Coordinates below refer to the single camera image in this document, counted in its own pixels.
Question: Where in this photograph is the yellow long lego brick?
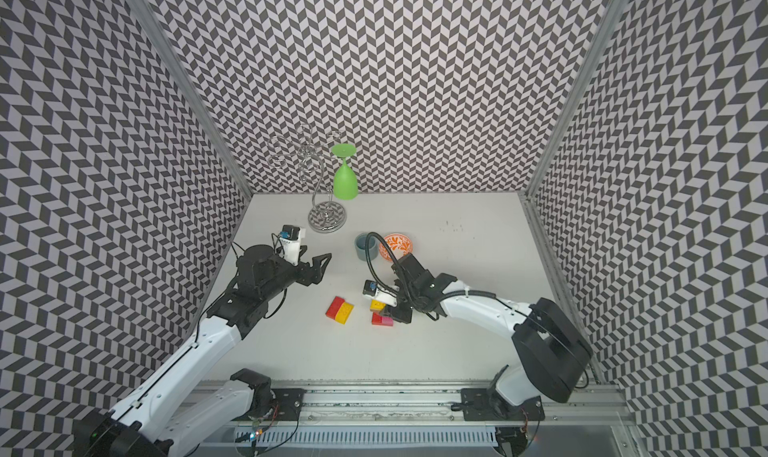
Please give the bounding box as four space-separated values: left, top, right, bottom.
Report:
334 302 354 324

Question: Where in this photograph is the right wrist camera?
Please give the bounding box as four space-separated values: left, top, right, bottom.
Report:
362 279 398 307

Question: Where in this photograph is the yellow curved lego brick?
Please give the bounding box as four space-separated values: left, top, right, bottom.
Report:
369 300 387 312

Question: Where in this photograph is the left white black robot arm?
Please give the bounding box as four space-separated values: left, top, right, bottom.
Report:
73 243 332 456

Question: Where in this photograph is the chrome wire glass rack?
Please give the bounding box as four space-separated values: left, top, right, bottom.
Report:
268 124 347 234

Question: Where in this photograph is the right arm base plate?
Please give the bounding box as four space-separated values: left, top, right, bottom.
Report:
450 388 545 422

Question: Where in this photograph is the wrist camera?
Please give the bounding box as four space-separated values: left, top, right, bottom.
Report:
278 224 306 266
362 279 398 307

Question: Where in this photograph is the grey blue ceramic cup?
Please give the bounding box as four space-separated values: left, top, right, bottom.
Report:
355 233 379 261

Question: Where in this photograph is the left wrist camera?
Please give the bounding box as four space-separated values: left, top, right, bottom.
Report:
278 224 306 266

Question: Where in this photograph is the red long lego brick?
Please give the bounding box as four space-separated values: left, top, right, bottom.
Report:
325 296 345 320

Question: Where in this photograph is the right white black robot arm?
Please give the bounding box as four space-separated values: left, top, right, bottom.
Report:
392 254 593 407

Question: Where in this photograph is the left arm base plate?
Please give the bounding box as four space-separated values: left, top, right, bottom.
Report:
238 388 306 423

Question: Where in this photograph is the aluminium front rail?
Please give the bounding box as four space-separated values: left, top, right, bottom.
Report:
134 380 634 428

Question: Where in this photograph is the green plastic wine glass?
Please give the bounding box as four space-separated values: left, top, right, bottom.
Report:
331 143 358 200

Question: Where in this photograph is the white slotted cable duct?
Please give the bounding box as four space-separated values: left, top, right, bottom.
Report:
201 426 497 450

